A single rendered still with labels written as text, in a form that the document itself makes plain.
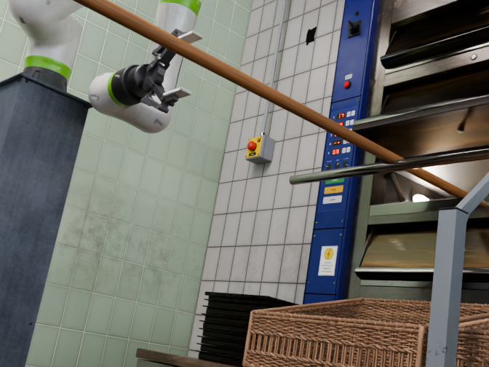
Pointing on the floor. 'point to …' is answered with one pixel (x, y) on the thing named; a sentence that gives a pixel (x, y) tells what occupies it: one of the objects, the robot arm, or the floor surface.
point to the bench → (165, 359)
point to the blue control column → (351, 62)
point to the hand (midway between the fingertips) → (189, 62)
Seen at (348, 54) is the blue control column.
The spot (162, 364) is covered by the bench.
